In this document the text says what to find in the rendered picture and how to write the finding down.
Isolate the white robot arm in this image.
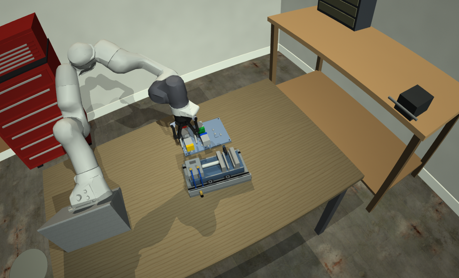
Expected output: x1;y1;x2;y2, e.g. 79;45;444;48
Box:
53;39;199;212

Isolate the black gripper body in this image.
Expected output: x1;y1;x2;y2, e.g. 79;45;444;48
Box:
174;115;192;127

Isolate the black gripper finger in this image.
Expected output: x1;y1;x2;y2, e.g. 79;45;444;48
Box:
170;122;183;147
186;115;199;143

